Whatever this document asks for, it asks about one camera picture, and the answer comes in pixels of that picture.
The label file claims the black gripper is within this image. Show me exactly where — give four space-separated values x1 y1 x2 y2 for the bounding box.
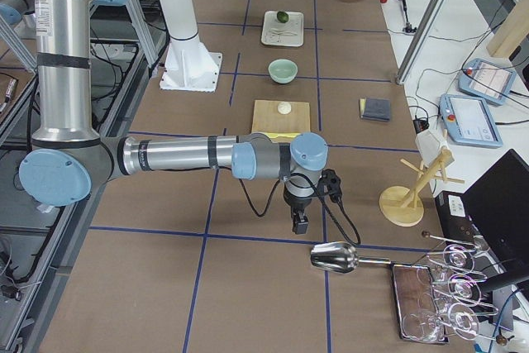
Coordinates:
284 181 315 234

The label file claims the beige plastic spoon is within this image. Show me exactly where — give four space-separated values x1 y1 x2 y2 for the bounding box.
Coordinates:
268 28 298 37

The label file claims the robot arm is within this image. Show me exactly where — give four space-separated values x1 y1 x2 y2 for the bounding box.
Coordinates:
19 0 328 234

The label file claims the white steamed bun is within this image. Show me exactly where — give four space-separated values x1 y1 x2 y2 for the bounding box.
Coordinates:
277 102 292 115

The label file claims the light green bowl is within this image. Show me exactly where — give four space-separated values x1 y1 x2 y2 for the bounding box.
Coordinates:
268 59 298 84

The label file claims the metal scoop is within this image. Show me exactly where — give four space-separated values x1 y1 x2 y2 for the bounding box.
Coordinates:
310 241 392 274

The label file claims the yellow sponge cloth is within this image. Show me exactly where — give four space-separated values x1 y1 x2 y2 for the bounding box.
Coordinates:
265 132 299 141

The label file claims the wooden mug tree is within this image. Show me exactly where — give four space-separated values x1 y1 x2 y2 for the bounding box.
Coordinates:
379 145 465 227

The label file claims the bamboo cutting board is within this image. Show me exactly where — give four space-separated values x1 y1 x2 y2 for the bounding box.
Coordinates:
251 100 311 133

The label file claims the grey folded cloth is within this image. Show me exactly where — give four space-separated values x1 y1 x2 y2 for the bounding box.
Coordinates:
359 98 391 122

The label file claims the dark glass rack tray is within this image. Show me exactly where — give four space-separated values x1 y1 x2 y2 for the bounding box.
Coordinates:
390 263 449 346

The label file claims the clear wine glass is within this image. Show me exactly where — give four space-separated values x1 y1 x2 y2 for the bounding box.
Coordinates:
427 244 474 283

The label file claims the beige bear tray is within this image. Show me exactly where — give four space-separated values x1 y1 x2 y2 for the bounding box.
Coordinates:
260 11 304 47

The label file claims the blue teach pendant near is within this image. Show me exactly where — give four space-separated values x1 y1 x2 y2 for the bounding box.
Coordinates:
439 94 503 148

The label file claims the blue teach pendant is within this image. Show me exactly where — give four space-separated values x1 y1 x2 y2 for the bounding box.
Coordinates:
439 94 503 148
458 58 515 106

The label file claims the black monitor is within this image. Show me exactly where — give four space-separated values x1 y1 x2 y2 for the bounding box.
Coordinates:
463 149 528 265

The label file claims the green avocado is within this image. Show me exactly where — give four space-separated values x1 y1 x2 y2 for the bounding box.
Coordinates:
276 11 289 23

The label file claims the blue teach pendant far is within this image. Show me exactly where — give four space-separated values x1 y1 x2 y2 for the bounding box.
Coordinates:
458 58 515 106

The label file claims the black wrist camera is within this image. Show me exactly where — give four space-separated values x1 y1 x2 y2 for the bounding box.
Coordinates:
319 169 342 204

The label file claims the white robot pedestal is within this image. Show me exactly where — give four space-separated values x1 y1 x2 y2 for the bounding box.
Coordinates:
160 0 222 93

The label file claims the aluminium frame post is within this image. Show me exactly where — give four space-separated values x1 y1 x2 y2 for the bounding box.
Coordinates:
396 0 445 85

